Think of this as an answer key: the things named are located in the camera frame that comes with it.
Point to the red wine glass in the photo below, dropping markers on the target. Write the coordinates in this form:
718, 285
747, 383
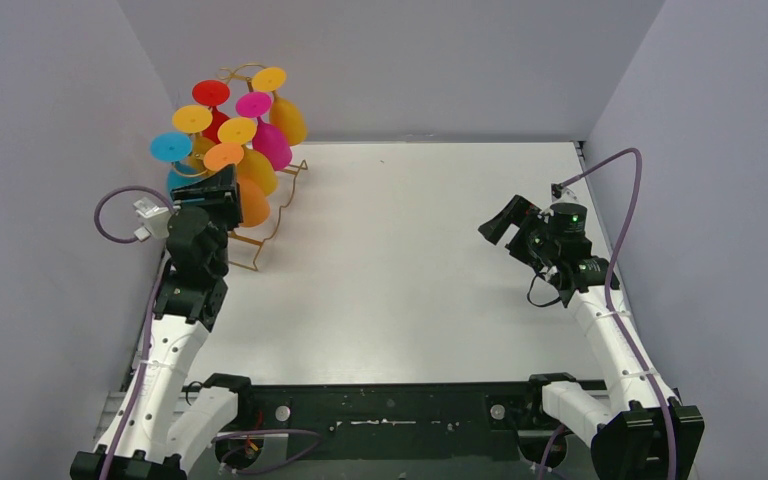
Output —
212, 94

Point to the gold wire glass rack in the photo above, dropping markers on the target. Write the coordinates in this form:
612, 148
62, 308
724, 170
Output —
239, 80

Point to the blue wine glass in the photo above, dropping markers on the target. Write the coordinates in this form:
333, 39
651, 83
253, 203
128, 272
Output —
174, 149

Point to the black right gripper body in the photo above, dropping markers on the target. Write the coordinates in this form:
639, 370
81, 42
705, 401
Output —
534, 245

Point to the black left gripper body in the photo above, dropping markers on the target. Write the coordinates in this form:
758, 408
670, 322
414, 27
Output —
205, 196

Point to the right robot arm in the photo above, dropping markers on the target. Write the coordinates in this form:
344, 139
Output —
643, 430

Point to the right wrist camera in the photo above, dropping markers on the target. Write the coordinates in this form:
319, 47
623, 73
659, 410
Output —
561, 194

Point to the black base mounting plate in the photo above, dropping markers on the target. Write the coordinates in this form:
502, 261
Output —
500, 421

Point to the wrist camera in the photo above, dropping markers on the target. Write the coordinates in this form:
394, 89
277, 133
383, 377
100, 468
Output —
561, 194
153, 219

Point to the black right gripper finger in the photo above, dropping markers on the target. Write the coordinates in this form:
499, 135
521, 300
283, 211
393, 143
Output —
514, 213
494, 229

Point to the orange wine glass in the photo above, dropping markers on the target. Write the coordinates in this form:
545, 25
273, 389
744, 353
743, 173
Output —
255, 208

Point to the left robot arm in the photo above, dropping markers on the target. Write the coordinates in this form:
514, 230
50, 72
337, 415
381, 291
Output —
146, 439

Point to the pink wine glass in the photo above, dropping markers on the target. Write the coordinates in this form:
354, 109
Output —
268, 139

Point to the yellow wine glass left row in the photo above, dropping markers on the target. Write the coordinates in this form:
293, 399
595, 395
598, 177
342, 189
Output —
193, 120

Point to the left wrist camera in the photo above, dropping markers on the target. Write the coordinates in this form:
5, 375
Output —
153, 219

